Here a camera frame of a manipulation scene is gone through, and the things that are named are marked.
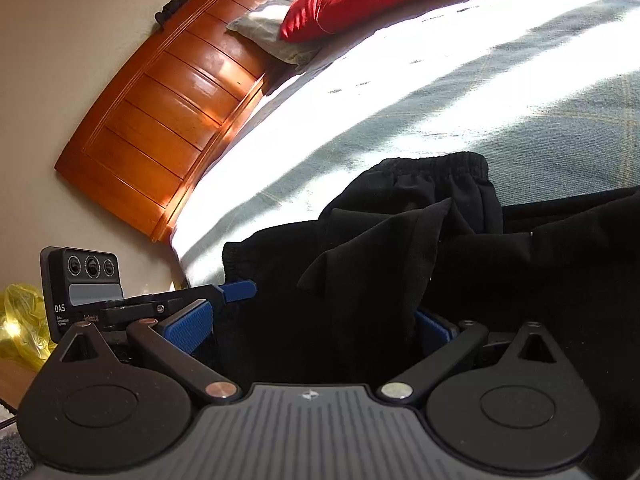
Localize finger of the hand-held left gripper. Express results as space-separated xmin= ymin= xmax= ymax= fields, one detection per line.
xmin=170 ymin=281 xmax=258 ymax=307

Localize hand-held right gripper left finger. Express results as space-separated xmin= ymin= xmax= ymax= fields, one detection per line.
xmin=60 ymin=299 xmax=238 ymax=405

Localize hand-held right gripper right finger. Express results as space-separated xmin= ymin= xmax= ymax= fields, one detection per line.
xmin=378 ymin=310 xmax=556 ymax=403

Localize plain black elastic-waist pants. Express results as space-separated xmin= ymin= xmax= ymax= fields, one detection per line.
xmin=222 ymin=152 xmax=503 ymax=388

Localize black logo pants with drawstring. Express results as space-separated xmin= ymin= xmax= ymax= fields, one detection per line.
xmin=435 ymin=187 xmax=640 ymax=480

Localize yellow plastic bag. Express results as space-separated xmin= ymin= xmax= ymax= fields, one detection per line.
xmin=0 ymin=284 xmax=58 ymax=361

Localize wooden bed headboard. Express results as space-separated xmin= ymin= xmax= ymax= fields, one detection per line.
xmin=54 ymin=0 xmax=326 ymax=243

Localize grey pillow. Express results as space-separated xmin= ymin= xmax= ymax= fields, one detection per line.
xmin=226 ymin=0 xmax=326 ymax=66

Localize small black cloth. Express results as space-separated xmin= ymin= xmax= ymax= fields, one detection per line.
xmin=155 ymin=0 xmax=188 ymax=31

